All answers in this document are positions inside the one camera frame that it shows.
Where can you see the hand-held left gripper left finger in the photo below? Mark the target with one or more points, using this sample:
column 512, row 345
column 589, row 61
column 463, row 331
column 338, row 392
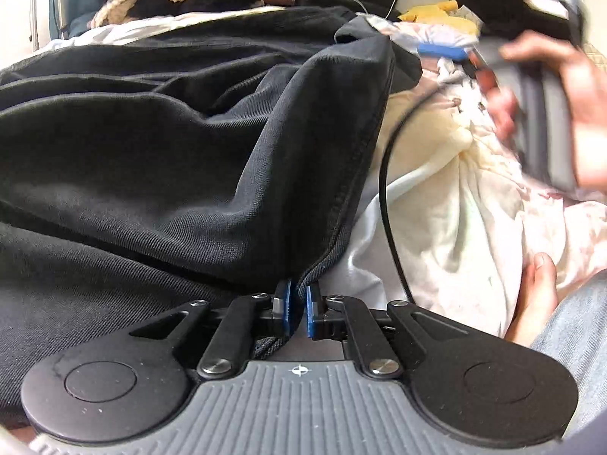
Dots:
column 284, row 313

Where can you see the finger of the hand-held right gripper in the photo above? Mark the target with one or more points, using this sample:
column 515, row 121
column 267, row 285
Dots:
column 441, row 50

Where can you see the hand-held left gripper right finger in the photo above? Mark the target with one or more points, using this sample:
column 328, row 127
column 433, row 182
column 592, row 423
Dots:
column 312, row 315

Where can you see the dark grey pants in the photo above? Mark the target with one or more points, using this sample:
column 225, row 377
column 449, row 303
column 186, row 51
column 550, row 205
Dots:
column 166, row 175

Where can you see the person's right hand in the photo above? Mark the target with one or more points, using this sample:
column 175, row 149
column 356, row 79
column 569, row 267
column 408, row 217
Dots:
column 588, row 104

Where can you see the yellow plush toy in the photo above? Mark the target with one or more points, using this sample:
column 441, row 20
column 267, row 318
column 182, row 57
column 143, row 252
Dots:
column 427, row 12

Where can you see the pastel bed sheet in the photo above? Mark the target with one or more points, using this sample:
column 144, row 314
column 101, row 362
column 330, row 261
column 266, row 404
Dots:
column 474, row 227

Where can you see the person's jeans leg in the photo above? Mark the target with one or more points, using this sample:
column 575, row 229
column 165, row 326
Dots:
column 578, row 341

